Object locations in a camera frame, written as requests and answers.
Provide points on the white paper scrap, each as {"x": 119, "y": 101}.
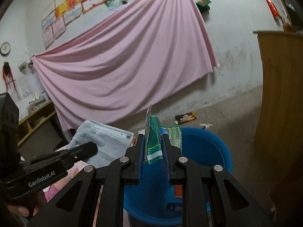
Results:
{"x": 206, "y": 125}

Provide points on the wooden door frame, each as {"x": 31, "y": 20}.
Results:
{"x": 292, "y": 11}

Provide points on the wooden cabinet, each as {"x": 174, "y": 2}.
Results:
{"x": 281, "y": 113}

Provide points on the orange bottle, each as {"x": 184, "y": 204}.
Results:
{"x": 287, "y": 26}

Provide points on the green snack wrapper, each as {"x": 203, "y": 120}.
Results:
{"x": 153, "y": 141}

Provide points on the wooden shelf desk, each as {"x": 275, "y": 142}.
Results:
{"x": 40, "y": 125}

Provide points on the round wall clock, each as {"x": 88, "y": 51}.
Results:
{"x": 4, "y": 48}

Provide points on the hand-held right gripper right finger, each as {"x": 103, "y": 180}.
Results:
{"x": 165, "y": 162}

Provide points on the green and red hanging bag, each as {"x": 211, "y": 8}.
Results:
{"x": 203, "y": 4}

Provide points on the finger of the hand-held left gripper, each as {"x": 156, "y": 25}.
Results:
{"x": 80, "y": 151}

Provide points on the red tassel wall decoration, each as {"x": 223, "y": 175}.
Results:
{"x": 8, "y": 75}

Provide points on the red hanging ornament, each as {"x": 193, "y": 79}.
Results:
{"x": 272, "y": 8}

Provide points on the white wall paper sheet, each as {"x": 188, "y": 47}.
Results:
{"x": 23, "y": 87}

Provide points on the pink hanging cloth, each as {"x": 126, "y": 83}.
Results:
{"x": 123, "y": 59}

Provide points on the red packet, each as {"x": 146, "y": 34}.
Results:
{"x": 178, "y": 191}

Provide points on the green landscape wall poster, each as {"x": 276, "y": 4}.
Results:
{"x": 117, "y": 1}

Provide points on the pink floral blanket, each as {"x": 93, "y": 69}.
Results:
{"x": 53, "y": 191}

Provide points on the stack of papers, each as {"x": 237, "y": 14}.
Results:
{"x": 37, "y": 104}

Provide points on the wall rack with papers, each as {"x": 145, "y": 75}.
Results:
{"x": 25, "y": 65}

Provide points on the blue plastic bucket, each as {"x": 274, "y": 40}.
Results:
{"x": 208, "y": 151}

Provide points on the person's left hand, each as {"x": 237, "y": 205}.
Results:
{"x": 20, "y": 211}

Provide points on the row of wall certificates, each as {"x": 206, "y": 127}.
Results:
{"x": 71, "y": 9}

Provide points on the dark snack wrapper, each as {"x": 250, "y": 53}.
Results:
{"x": 185, "y": 117}

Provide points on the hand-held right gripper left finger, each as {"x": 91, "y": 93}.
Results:
{"x": 140, "y": 157}

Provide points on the grey-blue face mask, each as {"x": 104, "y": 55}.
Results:
{"x": 104, "y": 139}

